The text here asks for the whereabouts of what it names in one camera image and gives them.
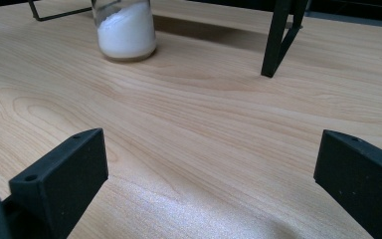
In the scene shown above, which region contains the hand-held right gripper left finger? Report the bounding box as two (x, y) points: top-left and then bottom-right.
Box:
(2, 127), (109, 239)

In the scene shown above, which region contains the glass jar of white powder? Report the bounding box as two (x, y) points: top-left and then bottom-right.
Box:
(91, 0), (157, 62)

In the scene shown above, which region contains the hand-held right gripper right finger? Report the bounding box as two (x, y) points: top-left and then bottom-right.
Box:
(313, 129), (382, 239)

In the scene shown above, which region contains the black metal rack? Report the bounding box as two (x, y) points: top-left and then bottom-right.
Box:
(28, 0), (310, 79)

